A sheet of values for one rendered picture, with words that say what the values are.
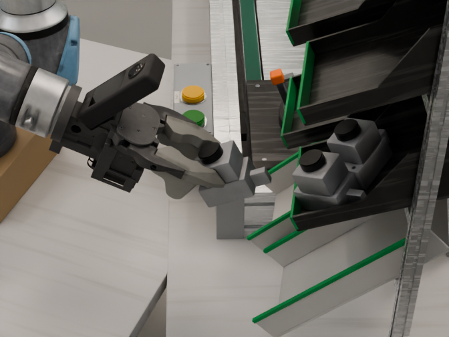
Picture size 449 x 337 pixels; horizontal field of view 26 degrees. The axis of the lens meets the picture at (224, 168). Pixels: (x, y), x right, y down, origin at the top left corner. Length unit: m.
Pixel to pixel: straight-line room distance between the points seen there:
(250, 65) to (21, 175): 0.47
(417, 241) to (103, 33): 2.65
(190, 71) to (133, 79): 0.69
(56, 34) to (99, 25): 2.18
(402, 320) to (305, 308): 0.12
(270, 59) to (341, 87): 0.83
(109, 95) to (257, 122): 0.57
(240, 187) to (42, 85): 0.26
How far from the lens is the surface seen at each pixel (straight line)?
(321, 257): 1.33
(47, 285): 1.56
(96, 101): 1.14
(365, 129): 1.15
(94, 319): 1.50
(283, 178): 1.46
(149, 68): 1.10
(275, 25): 1.99
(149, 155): 1.14
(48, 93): 1.15
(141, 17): 3.73
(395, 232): 1.25
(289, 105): 1.31
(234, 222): 1.57
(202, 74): 1.78
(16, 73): 1.15
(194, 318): 1.49
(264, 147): 1.60
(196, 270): 1.55
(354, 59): 1.11
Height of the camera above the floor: 2.00
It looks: 41 degrees down
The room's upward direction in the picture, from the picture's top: straight up
